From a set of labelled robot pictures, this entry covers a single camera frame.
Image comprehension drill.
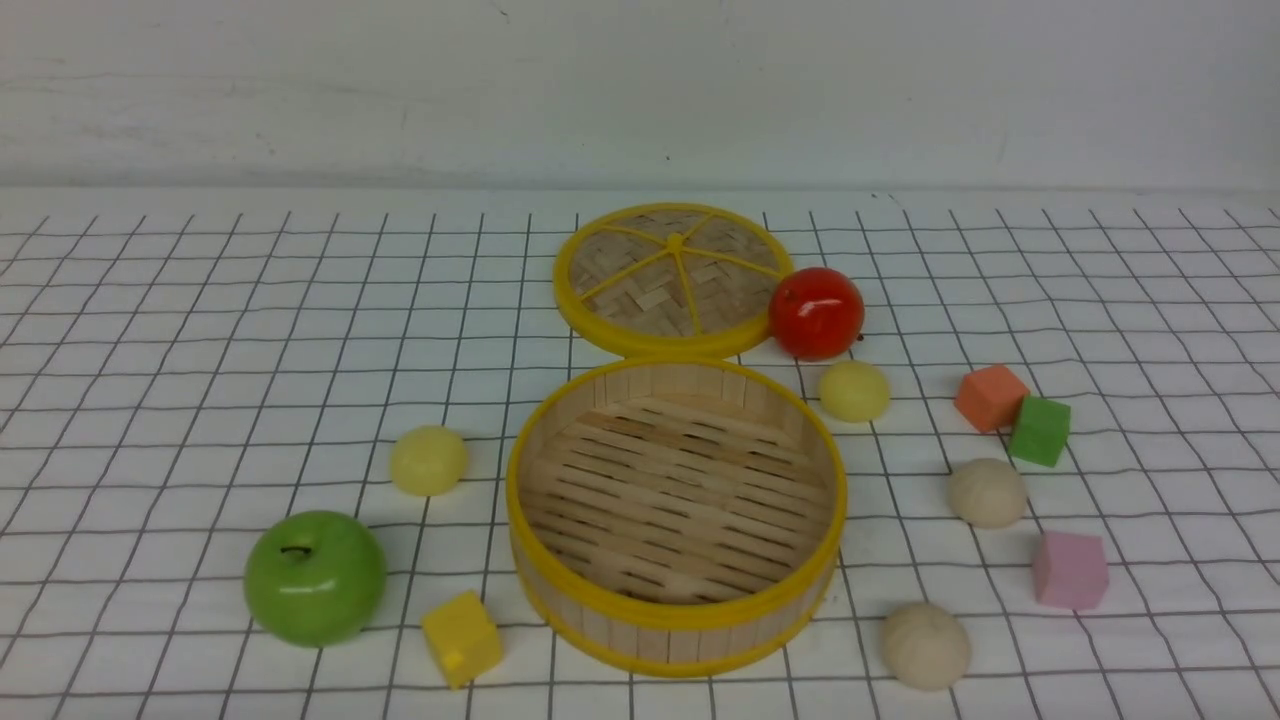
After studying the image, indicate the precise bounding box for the beige bun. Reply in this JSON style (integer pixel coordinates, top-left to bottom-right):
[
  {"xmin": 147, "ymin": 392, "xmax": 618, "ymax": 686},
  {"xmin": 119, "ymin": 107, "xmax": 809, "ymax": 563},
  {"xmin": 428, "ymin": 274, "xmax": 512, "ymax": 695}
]
[
  {"xmin": 879, "ymin": 602, "xmax": 972, "ymax": 692},
  {"xmin": 946, "ymin": 457, "xmax": 1028, "ymax": 529}
]

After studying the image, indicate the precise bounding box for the white grid tablecloth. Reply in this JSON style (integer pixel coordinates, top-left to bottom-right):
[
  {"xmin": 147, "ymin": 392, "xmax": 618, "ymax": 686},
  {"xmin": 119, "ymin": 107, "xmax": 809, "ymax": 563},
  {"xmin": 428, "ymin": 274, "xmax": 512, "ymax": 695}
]
[{"xmin": 1, "ymin": 190, "xmax": 1279, "ymax": 719}]

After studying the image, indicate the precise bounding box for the woven bamboo steamer lid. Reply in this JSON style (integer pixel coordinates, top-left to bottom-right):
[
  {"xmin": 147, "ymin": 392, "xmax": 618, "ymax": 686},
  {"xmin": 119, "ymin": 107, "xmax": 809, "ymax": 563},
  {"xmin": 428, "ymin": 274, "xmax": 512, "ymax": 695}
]
[{"xmin": 552, "ymin": 202, "xmax": 795, "ymax": 359}]

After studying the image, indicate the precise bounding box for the pink foam cube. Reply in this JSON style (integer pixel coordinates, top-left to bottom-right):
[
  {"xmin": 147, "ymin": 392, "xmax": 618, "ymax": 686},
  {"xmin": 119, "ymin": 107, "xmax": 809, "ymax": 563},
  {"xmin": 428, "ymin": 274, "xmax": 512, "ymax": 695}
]
[{"xmin": 1032, "ymin": 530, "xmax": 1110, "ymax": 611}]

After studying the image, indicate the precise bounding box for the bamboo steamer tray yellow rim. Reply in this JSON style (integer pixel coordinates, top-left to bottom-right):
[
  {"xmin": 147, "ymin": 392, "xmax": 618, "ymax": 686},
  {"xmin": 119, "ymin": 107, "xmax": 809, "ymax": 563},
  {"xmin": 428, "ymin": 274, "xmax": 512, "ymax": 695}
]
[{"xmin": 506, "ymin": 356, "xmax": 849, "ymax": 678}]

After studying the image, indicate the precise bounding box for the yellow bun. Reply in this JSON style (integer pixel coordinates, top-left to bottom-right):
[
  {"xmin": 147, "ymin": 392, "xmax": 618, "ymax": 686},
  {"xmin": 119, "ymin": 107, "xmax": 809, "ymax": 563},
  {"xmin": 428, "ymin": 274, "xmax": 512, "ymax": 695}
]
[
  {"xmin": 389, "ymin": 425, "xmax": 468, "ymax": 497},
  {"xmin": 818, "ymin": 360, "xmax": 891, "ymax": 423}
]

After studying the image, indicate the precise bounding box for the green apple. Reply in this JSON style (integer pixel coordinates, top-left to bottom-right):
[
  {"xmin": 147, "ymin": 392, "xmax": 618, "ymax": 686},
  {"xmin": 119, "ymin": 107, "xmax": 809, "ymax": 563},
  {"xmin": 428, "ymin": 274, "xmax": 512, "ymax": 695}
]
[{"xmin": 243, "ymin": 510, "xmax": 387, "ymax": 648}]

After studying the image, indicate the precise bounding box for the orange foam cube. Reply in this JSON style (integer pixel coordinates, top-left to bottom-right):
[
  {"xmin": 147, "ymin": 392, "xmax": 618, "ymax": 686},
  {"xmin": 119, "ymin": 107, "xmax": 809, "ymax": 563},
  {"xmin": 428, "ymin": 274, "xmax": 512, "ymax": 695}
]
[{"xmin": 954, "ymin": 364, "xmax": 1030, "ymax": 433}]

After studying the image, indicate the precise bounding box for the green foam cube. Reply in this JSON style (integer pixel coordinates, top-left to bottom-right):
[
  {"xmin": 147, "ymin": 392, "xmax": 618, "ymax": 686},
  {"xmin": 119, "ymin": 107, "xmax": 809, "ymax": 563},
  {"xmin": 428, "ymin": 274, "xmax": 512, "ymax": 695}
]
[{"xmin": 1007, "ymin": 395, "xmax": 1073, "ymax": 468}]

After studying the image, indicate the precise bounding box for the yellow foam cube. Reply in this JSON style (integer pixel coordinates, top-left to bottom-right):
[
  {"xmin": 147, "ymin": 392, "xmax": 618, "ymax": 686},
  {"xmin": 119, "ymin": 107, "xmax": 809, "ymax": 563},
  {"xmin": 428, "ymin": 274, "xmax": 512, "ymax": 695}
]
[{"xmin": 421, "ymin": 591, "xmax": 506, "ymax": 691}]

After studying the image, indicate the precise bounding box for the red tomato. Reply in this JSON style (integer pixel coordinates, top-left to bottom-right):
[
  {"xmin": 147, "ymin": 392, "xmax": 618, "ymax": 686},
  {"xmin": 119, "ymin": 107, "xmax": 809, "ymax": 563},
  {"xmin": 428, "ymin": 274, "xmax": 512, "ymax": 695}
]
[{"xmin": 767, "ymin": 266, "xmax": 867, "ymax": 363}]

